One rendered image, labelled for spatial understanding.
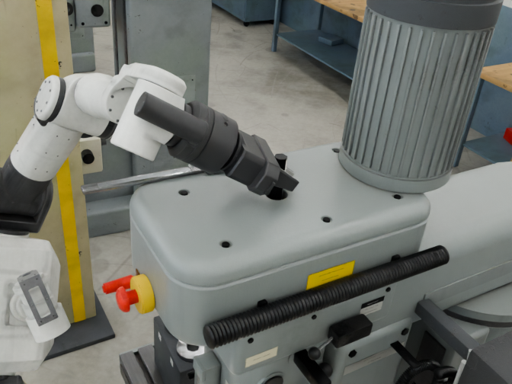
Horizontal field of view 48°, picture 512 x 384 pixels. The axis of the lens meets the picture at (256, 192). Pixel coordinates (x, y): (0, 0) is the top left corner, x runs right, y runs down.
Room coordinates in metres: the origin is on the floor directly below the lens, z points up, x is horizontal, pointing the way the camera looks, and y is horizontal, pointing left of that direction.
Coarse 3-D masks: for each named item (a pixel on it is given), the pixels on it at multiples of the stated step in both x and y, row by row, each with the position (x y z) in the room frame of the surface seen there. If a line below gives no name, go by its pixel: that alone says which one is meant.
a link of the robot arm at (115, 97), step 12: (120, 72) 0.79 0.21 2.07; (132, 72) 0.77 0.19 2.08; (144, 72) 0.74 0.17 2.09; (156, 72) 0.73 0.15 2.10; (168, 72) 0.74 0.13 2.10; (108, 84) 0.80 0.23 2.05; (120, 84) 0.78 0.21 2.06; (132, 84) 0.78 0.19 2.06; (168, 84) 0.73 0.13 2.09; (180, 84) 0.74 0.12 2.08; (108, 96) 0.78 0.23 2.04; (120, 96) 0.79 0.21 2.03; (180, 96) 0.74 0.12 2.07; (108, 108) 0.77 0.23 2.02; (120, 108) 0.78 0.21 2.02
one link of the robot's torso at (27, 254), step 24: (0, 240) 0.86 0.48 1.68; (24, 240) 0.89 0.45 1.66; (0, 264) 0.82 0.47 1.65; (24, 264) 0.85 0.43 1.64; (48, 264) 0.87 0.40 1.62; (0, 288) 0.79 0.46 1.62; (0, 312) 0.77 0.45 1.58; (0, 336) 0.74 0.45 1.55; (24, 336) 0.76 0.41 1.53; (0, 360) 0.71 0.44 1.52; (24, 360) 0.73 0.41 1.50
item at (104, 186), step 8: (176, 168) 0.83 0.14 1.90; (184, 168) 0.83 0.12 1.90; (192, 168) 0.83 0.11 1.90; (136, 176) 0.79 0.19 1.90; (144, 176) 0.79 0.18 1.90; (152, 176) 0.79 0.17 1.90; (160, 176) 0.80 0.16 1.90; (168, 176) 0.80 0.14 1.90; (176, 176) 0.81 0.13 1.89; (88, 184) 0.75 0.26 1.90; (96, 184) 0.75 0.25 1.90; (104, 184) 0.76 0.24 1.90; (112, 184) 0.76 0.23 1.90; (120, 184) 0.76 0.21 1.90; (128, 184) 0.77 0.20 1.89; (136, 184) 0.77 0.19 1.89; (88, 192) 0.73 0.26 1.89; (96, 192) 0.74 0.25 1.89
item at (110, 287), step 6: (126, 276) 0.76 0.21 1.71; (132, 276) 0.76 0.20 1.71; (108, 282) 0.74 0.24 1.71; (114, 282) 0.74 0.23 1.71; (120, 282) 0.74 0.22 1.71; (126, 282) 0.75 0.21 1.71; (102, 288) 0.73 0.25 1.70; (108, 288) 0.73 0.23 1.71; (114, 288) 0.73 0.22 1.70; (126, 288) 0.74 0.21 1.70
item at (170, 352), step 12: (156, 324) 1.18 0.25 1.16; (156, 336) 1.18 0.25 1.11; (168, 336) 1.13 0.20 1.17; (156, 348) 1.18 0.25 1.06; (168, 348) 1.09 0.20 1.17; (180, 348) 1.08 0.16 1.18; (192, 348) 1.10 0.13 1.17; (156, 360) 1.18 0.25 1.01; (168, 360) 1.09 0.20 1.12; (180, 360) 1.05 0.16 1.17; (192, 360) 1.05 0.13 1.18; (168, 372) 1.09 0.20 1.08; (180, 372) 1.02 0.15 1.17
